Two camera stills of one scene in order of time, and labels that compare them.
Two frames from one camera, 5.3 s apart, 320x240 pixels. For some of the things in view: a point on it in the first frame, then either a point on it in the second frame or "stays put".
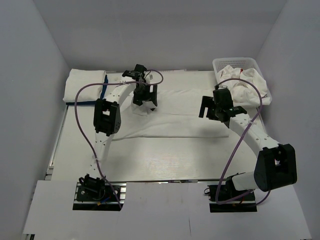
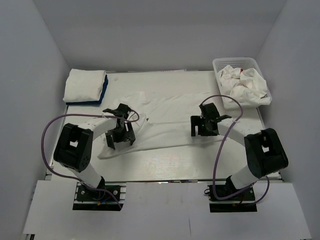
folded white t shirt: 78,78 stays put
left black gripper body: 142,93 → 120,134
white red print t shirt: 242,92 stays put
